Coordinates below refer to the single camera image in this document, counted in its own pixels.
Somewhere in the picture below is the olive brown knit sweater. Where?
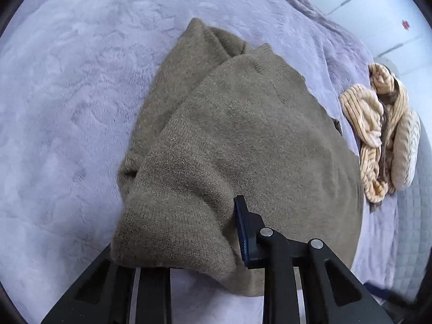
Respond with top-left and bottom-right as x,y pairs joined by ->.
111,18 -> 363,296

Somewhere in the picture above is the grey quilted mattress cover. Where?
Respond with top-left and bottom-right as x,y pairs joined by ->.
393,128 -> 431,301

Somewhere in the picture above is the cream quilted pillow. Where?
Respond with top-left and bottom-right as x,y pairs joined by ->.
390,107 -> 421,190

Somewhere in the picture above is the striped beige fleece garment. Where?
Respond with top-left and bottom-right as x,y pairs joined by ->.
339,63 -> 409,205

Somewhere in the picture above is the lavender embossed bed blanket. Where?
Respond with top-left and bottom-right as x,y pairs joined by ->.
0,0 -> 401,324

